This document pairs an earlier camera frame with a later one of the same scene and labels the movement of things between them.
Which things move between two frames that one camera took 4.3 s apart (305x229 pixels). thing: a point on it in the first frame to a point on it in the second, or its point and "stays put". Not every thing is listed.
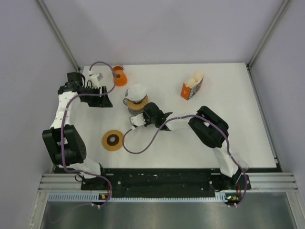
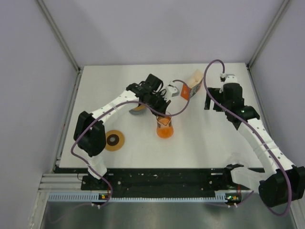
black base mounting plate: (133, 183) stays put
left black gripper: (102, 101) to (162, 108)
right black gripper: (145, 117) to (216, 93)
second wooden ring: (112, 145) stays put
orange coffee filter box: (193, 84) stays put
